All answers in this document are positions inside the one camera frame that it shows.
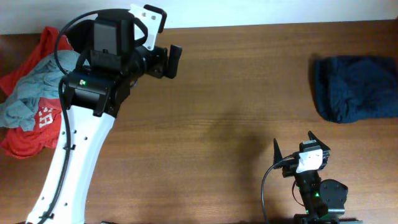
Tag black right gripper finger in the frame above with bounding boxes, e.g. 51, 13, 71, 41
308, 131, 330, 152
273, 138, 283, 165

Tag navy blue shorts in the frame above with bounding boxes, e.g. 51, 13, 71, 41
313, 56, 397, 123

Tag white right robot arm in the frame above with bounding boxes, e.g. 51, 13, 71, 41
270, 131, 363, 224

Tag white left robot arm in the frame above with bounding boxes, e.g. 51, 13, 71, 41
27, 5, 182, 223

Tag black garment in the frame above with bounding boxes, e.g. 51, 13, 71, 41
65, 19, 94, 54

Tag red printed t-shirt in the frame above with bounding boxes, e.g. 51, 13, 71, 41
1, 27, 62, 159

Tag grey t-shirt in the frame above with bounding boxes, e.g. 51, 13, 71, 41
1, 54, 64, 131

